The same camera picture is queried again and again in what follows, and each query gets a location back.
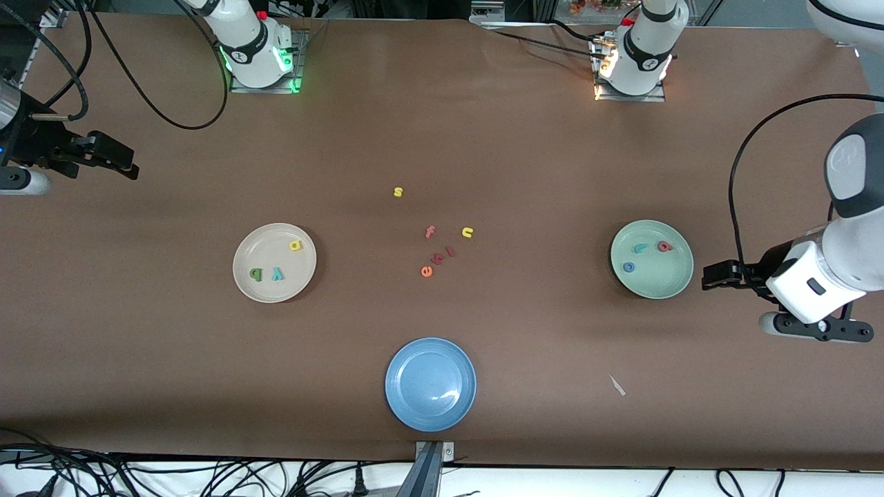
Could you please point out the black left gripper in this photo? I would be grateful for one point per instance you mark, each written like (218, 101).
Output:
(771, 266)

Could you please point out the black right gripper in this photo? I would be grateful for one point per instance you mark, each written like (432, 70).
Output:
(29, 143)

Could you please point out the pale green plate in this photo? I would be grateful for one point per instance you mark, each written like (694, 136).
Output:
(656, 279)

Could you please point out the grey white box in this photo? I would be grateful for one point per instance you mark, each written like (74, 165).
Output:
(487, 10)

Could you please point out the brown table cover sheet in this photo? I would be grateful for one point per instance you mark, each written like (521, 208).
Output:
(138, 359)

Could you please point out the teal foam letter y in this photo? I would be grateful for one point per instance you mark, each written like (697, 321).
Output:
(277, 275)

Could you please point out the black power plug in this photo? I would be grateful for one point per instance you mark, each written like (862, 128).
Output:
(359, 483)

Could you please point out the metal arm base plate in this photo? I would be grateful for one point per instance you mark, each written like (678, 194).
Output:
(266, 90)
(632, 99)

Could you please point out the beige brown plate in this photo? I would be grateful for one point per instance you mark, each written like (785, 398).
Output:
(266, 248)

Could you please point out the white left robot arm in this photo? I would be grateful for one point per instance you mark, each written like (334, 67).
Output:
(642, 55)

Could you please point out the metal camera stand bracket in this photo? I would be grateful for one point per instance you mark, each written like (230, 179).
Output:
(425, 476)

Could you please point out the orange artificial flowers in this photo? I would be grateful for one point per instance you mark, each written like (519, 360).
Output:
(587, 7)

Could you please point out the green foam letter g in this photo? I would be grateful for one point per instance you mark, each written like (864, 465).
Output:
(253, 275)

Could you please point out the blue plate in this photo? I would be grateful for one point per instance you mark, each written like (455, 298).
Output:
(430, 384)

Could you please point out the small white paper scrap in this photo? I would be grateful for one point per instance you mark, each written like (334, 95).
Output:
(617, 385)

